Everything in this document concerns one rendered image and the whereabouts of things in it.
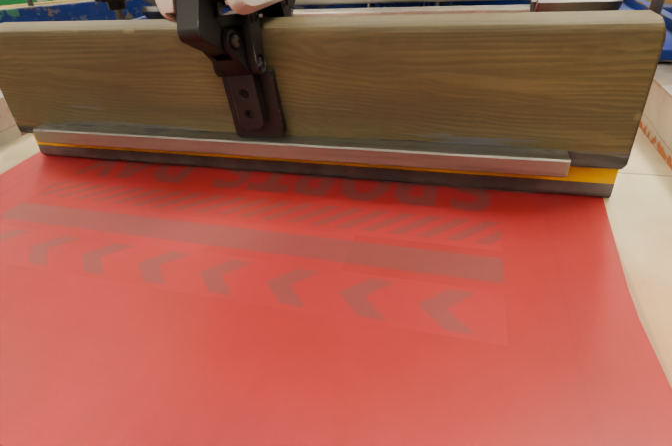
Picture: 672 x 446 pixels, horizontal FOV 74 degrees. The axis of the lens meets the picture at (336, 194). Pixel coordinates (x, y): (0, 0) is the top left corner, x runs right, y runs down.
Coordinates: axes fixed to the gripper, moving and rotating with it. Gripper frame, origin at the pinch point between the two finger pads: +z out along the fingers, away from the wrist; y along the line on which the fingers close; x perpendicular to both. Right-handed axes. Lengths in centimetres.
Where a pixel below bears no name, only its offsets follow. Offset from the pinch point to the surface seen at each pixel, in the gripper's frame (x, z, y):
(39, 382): -3.3, 5.3, 17.8
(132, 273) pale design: -3.8, 5.2, 11.5
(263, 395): 5.4, 6.0, 16.4
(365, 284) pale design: 7.8, 6.2, 10.0
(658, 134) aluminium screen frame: 24.4, 6.7, -7.4
